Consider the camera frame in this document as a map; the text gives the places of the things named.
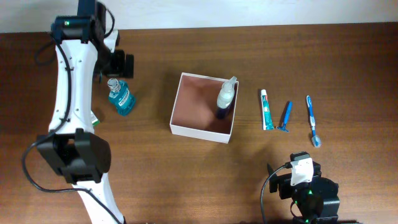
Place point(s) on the green Dettol soap bar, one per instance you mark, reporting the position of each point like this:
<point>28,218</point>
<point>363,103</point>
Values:
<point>94,120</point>

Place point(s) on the blue Listerine mouthwash bottle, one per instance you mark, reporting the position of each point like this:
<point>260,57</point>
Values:
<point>120,96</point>

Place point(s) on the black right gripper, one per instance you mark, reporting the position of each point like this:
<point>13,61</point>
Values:
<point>284,181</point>

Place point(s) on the blue white toothbrush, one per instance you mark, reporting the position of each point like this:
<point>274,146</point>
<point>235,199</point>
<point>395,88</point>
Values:
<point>315,138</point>

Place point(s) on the pink open box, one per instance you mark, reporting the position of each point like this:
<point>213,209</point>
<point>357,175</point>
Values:
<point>194,110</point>

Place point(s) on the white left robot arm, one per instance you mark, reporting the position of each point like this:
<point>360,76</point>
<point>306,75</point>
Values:
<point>85,49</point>

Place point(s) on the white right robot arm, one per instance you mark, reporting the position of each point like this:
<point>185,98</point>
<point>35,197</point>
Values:
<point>317,200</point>

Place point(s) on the white green toothpaste tube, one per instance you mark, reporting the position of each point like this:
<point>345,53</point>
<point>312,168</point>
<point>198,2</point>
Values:
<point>267,123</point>

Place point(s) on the blue disposable razor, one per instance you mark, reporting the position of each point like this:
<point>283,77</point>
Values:
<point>282,127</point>

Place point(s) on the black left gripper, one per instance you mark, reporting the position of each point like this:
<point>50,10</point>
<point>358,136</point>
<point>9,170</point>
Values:
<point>118,70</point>

